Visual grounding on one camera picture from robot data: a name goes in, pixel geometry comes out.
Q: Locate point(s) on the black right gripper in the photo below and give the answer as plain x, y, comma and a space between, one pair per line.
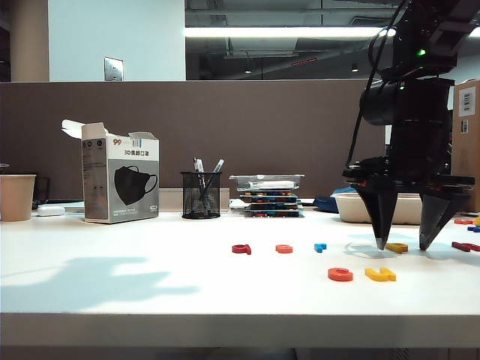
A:
420, 161

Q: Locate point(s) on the yellow letter p magnet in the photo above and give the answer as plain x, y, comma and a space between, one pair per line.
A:
397, 247

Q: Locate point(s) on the yellow letter u magnet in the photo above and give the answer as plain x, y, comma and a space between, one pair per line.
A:
378, 275

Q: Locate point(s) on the orange letter c magnet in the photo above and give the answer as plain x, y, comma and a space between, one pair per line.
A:
339, 275

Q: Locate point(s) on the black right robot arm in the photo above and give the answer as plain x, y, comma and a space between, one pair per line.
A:
412, 101

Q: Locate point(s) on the orange spare letter magnet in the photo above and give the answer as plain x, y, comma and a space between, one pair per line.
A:
463, 221

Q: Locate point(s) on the dark red letter magnet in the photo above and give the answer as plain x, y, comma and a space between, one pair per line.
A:
465, 246

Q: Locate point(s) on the blue spare letter magnet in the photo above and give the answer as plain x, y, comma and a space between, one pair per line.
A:
474, 229

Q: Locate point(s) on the blue letter r magnet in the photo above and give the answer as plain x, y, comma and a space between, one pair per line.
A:
318, 247

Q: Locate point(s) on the orange letter o magnet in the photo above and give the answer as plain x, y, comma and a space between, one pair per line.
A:
281, 249

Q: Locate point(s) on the letter magnet blister pack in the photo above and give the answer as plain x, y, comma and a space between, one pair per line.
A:
272, 201
273, 214
273, 207
268, 195

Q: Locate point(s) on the red letter a magnet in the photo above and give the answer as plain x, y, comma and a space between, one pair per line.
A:
240, 249

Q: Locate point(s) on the brown paper cup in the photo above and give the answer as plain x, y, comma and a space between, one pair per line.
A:
17, 198

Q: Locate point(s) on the beige pulp food container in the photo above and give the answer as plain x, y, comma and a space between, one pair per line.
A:
350, 210

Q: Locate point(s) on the navy blue slipper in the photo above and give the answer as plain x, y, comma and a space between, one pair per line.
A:
326, 204

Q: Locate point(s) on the brown cardboard box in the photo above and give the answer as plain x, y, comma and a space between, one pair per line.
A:
467, 157

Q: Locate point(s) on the clear plastic box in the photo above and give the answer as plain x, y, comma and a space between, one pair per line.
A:
270, 184

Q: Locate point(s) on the silver black pen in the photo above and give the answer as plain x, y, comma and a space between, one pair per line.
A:
198, 165
218, 165

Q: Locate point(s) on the brown desk divider panel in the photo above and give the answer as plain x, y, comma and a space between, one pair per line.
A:
225, 131

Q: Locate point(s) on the black mesh pen holder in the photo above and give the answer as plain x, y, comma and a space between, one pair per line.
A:
200, 202

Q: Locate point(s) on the white ceiling light strip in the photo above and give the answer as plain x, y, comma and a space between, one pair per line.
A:
281, 32

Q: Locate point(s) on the grey face mask box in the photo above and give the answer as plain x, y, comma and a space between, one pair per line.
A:
123, 180

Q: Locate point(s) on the white flat pad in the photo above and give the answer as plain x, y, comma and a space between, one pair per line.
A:
75, 207

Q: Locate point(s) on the white earbuds case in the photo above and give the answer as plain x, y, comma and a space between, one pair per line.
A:
50, 211

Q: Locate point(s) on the metal wall switch plate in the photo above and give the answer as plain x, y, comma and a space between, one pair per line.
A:
113, 70

